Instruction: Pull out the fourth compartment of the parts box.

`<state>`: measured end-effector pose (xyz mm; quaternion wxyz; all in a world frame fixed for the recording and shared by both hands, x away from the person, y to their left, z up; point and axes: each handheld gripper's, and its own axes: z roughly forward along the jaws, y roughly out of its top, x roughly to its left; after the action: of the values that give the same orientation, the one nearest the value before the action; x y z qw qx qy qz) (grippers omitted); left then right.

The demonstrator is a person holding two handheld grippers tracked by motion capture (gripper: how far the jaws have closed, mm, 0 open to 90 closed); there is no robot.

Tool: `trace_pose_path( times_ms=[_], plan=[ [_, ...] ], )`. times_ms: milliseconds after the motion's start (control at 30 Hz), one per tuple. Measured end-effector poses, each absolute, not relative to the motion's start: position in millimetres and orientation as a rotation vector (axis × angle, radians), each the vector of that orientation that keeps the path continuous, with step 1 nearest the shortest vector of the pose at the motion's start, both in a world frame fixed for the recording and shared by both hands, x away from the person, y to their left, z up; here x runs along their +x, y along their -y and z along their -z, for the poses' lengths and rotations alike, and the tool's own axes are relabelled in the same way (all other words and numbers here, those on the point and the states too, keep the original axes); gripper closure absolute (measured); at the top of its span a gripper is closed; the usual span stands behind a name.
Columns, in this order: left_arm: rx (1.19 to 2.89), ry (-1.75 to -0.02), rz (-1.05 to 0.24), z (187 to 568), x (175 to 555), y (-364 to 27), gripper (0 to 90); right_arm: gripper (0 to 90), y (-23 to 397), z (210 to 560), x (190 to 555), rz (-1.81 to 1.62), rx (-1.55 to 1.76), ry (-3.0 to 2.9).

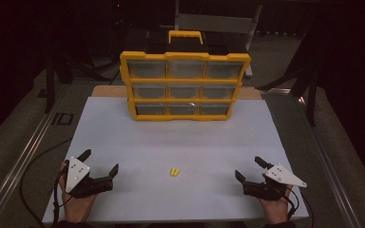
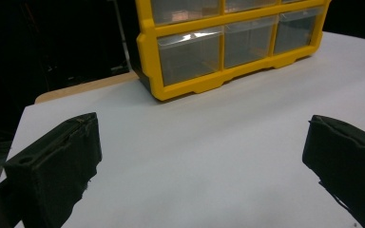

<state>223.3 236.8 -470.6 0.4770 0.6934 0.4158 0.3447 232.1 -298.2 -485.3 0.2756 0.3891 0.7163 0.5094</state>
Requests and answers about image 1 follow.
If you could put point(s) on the grey metal folding chair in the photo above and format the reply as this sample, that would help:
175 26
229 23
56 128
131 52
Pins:
215 22

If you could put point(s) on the clear plastic storage drawer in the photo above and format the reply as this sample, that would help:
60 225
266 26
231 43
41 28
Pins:
149 91

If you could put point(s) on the white table cover sheet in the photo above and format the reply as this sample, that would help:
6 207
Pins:
177 142

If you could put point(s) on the grid of clear drawers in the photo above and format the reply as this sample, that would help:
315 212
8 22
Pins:
185 69

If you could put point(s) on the black metal stand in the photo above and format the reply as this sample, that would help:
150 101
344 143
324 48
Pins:
311 95
49 85

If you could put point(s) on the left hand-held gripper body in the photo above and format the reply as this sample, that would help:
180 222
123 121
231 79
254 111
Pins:
77 172

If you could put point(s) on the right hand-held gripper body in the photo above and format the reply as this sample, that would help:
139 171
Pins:
282 175

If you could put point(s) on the yellow black drawer organizer cabinet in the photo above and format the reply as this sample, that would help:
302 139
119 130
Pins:
183 56

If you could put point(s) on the person's left hand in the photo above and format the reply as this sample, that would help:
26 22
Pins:
76 209

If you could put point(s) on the person's right hand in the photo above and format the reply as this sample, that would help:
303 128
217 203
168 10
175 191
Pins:
277 210

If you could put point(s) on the metal floor rail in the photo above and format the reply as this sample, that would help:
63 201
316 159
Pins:
25 155
326 164

